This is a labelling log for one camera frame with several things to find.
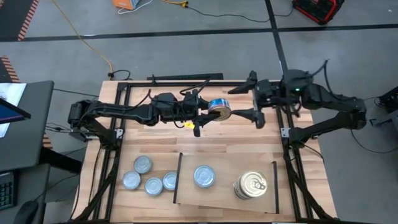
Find black cable with plug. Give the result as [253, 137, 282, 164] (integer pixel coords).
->
[108, 69, 132, 81]

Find yellow power cord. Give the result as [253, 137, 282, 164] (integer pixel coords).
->
[51, 0, 114, 73]

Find black aluminium table frame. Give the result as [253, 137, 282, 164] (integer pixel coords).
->
[74, 70, 340, 224]

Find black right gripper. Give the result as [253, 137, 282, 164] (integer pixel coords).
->
[228, 70, 285, 130]

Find orange box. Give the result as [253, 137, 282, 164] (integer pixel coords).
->
[113, 0, 141, 11]

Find yellow cable black plug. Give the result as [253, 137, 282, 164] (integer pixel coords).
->
[164, 0, 190, 9]

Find black mat orange striped edge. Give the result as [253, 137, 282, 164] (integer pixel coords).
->
[0, 55, 21, 83]
[0, 0, 40, 42]

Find black keyboard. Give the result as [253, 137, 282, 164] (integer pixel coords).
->
[0, 172, 16, 210]

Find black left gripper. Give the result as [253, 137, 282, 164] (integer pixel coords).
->
[173, 89, 225, 138]

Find white paper sheet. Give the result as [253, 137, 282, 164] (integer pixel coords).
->
[0, 82, 27, 138]

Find white cable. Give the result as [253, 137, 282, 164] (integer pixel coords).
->
[117, 0, 154, 15]

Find red and black equipment box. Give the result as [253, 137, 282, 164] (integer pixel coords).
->
[292, 0, 345, 26]

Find black computer mouse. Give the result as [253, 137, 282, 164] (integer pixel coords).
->
[12, 200, 40, 224]

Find monitor with blue screen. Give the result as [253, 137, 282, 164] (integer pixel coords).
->
[0, 98, 32, 125]

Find light wooden shelf black legs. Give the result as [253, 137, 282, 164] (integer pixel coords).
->
[172, 152, 280, 215]

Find grey desk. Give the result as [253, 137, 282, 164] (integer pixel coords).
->
[0, 80, 55, 172]

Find black looped floor cable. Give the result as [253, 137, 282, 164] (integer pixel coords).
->
[350, 96, 398, 154]

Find black flat bar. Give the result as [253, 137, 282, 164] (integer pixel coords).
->
[147, 73, 224, 82]

